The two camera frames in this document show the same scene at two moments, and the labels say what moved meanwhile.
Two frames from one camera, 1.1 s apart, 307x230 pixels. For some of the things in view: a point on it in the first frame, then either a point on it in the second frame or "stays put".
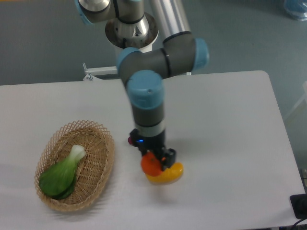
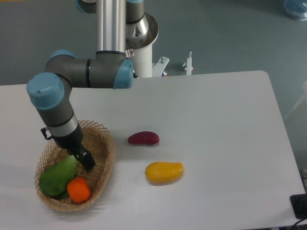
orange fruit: [150, 164] → [78, 189]
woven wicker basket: [95, 169] stays put
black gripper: [155, 143] → [73, 143]
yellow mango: [169, 175] stays put
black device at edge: [299, 202] stays put
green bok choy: [56, 181] stays put
